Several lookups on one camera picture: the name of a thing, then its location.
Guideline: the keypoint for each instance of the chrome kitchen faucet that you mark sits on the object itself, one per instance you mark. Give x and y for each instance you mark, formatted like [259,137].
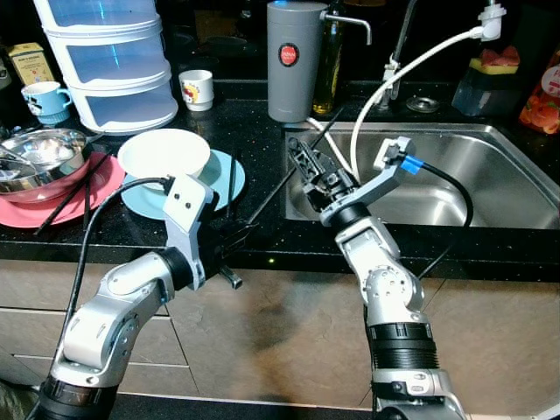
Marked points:
[401,44]

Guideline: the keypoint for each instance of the dark sponge holder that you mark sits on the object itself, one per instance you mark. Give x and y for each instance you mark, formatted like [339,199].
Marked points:
[486,92]

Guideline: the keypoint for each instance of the round metal drain cap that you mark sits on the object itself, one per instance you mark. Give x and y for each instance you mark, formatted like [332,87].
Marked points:
[423,105]

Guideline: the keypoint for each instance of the light blue mug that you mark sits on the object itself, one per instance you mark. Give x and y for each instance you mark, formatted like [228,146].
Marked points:
[44,103]

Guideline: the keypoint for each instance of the white tiered plastic food container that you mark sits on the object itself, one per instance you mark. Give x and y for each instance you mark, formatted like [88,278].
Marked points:
[114,70]

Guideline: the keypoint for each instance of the stainless steel sink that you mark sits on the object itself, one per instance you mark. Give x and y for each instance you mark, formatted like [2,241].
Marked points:
[490,175]

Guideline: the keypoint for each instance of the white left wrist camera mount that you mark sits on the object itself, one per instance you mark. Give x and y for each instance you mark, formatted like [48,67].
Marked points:
[188,197]

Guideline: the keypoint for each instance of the yellow and red sponge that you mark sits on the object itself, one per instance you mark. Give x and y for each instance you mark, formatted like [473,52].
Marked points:
[494,61]

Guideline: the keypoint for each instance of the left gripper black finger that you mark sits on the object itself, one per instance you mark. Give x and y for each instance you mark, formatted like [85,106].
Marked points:
[245,231]
[242,246]

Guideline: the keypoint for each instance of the person leg olive trousers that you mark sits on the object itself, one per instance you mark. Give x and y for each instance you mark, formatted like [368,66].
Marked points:
[7,404]

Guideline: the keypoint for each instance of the stainless steel bowl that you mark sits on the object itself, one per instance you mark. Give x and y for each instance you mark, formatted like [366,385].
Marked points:
[44,153]

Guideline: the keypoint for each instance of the fruit print soap pump bottle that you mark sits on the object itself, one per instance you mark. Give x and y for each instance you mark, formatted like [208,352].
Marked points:
[542,105]

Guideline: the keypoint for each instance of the metal spoon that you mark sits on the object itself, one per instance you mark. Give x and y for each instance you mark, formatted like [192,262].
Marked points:
[17,162]

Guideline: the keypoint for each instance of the grey water filter red label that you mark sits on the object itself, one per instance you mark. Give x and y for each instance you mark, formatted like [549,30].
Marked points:
[293,87]

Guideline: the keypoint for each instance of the white printed mug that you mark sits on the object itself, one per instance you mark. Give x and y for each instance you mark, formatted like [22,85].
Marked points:
[195,92]

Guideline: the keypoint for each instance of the grey cabinet door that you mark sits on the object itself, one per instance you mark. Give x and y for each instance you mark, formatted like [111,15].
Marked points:
[499,341]
[280,332]

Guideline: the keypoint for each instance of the oil bottle green cap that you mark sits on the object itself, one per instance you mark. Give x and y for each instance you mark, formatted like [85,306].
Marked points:
[328,74]

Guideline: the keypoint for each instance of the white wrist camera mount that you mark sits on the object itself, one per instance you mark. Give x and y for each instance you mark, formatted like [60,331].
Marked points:
[376,185]
[188,197]

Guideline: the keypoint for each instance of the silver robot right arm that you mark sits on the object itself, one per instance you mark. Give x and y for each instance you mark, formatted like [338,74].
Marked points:
[385,280]

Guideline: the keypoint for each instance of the pink plate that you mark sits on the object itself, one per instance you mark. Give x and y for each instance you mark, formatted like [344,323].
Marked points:
[17,214]

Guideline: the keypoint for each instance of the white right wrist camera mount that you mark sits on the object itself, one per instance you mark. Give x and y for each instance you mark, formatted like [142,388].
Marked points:
[376,185]

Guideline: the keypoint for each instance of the light blue plate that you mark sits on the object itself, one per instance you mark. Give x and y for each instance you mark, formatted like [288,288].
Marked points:
[219,179]

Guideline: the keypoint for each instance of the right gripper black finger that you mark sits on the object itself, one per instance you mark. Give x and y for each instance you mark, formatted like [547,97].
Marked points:
[319,157]
[306,166]

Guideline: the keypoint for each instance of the yellow tea box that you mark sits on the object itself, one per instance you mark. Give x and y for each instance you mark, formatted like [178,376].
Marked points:
[31,63]

